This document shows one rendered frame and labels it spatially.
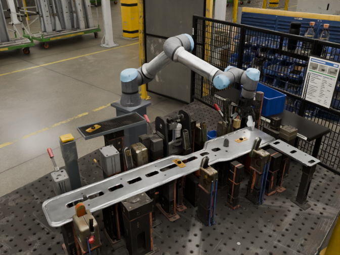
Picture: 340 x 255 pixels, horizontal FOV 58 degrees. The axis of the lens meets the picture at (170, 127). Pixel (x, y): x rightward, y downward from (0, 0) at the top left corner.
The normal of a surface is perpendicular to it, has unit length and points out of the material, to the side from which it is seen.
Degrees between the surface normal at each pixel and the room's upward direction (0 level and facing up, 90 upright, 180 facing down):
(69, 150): 90
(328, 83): 90
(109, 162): 90
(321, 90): 90
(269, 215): 0
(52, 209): 0
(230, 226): 0
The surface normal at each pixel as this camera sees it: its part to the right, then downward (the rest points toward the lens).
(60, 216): 0.00, -0.88
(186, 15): -0.65, 0.37
